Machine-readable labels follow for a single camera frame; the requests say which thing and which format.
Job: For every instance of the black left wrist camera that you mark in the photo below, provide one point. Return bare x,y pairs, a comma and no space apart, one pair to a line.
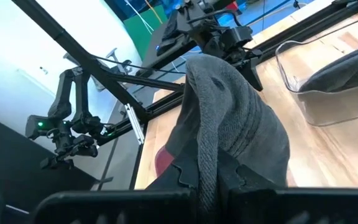
236,37

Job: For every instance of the grey ribbed knit hat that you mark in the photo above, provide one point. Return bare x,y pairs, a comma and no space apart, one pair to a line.
228,109

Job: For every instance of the silver metal bracket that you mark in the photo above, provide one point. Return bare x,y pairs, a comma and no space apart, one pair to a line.
134,124

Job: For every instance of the black flat panel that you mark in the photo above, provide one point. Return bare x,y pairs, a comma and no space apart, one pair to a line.
11,161

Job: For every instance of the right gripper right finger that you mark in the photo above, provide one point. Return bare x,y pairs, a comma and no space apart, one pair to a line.
291,208

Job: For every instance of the green board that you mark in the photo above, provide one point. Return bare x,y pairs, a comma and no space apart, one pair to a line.
141,34

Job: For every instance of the black aluminium rig frame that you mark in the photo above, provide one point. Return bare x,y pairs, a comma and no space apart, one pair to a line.
82,54

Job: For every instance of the red fabric hat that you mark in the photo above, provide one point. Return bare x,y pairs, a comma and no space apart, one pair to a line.
163,160

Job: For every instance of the clear plastic bin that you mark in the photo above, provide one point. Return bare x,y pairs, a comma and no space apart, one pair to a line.
337,109

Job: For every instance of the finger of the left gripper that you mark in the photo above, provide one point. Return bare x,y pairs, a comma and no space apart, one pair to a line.
253,74

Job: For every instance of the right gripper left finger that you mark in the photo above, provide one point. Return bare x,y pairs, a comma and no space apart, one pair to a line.
120,208

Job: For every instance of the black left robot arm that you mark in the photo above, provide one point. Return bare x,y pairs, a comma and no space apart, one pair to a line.
171,34

